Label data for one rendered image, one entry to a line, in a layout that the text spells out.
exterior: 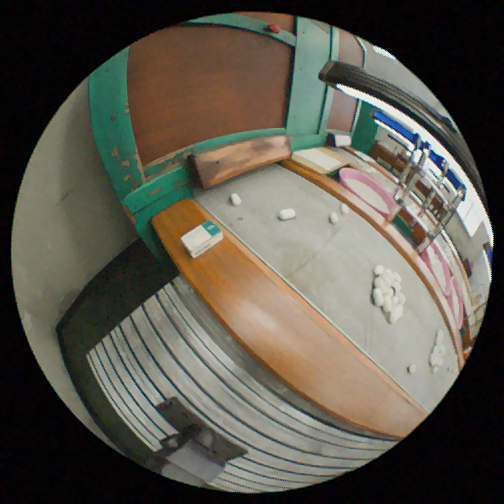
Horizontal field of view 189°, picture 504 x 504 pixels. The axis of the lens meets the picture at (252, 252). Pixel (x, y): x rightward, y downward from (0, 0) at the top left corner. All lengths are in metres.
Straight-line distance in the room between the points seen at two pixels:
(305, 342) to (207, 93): 0.46
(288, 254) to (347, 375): 0.23
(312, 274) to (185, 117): 0.38
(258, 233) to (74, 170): 1.11
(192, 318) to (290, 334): 0.19
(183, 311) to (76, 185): 1.04
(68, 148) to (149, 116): 0.88
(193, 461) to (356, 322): 0.33
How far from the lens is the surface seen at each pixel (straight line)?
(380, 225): 0.47
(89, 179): 1.16
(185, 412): 0.35
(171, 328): 0.34
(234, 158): 0.36
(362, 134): 2.99
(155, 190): 0.35
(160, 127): 0.34
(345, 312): 0.29
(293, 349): 0.22
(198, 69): 0.37
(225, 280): 0.23
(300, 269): 0.28
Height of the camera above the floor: 0.98
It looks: 56 degrees down
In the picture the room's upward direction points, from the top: 5 degrees clockwise
